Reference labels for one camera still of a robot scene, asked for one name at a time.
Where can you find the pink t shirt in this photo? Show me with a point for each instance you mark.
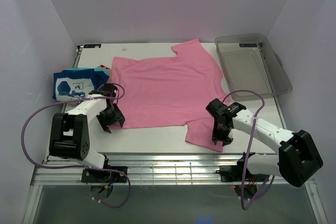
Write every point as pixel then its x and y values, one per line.
pixel 171 91

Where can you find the folded blue printed t shirt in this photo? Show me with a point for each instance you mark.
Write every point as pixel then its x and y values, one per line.
pixel 74 83

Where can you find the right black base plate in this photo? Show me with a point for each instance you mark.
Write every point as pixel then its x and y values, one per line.
pixel 233 173

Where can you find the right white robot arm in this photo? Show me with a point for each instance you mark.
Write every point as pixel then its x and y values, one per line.
pixel 296 158

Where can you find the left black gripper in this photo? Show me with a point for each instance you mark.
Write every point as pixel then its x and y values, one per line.
pixel 118 117

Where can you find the clear plastic bin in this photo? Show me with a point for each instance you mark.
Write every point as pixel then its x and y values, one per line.
pixel 249 63

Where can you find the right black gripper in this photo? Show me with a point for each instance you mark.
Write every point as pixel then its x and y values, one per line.
pixel 226 139

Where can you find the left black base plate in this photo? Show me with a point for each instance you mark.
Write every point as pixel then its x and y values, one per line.
pixel 90 175

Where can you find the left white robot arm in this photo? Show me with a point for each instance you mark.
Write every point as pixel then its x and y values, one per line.
pixel 70 138

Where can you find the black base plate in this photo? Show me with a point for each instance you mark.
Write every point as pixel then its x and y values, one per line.
pixel 90 175
pixel 233 173

